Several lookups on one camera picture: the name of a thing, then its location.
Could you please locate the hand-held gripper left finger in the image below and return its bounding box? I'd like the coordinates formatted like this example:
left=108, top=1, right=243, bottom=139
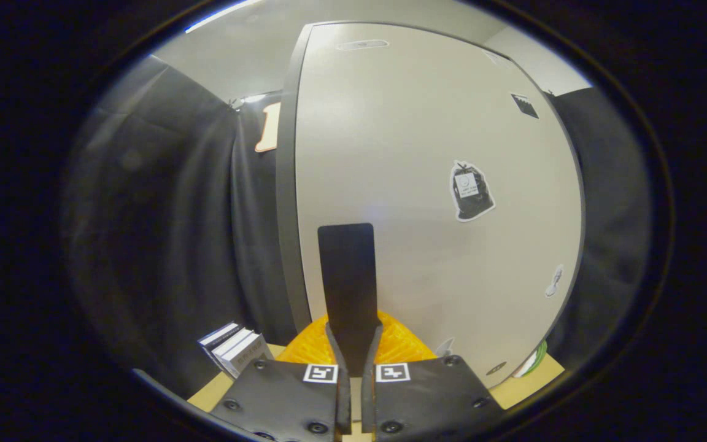
left=209, top=314, right=352, bottom=442

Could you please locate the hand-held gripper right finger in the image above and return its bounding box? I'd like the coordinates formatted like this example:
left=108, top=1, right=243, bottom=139
left=361, top=311, right=504, bottom=442

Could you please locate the black door handle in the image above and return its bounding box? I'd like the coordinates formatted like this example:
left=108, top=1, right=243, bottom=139
left=317, top=223, right=382, bottom=376

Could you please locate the grey shoe cabinet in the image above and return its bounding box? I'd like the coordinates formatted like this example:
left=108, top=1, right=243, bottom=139
left=275, top=23, right=314, bottom=335

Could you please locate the white shoe cabinet door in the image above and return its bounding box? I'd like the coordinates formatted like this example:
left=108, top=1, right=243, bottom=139
left=294, top=22, right=586, bottom=389

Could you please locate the grey portrait cover book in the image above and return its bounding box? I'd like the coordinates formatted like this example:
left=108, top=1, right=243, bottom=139
left=214, top=329, right=275, bottom=379

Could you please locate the green and white object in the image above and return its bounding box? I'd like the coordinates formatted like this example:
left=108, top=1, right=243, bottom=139
left=512, top=340, right=549, bottom=379

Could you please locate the black backdrop cloth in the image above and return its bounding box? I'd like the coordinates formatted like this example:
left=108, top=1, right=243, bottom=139
left=543, top=86, right=656, bottom=372
left=61, top=56, right=298, bottom=397

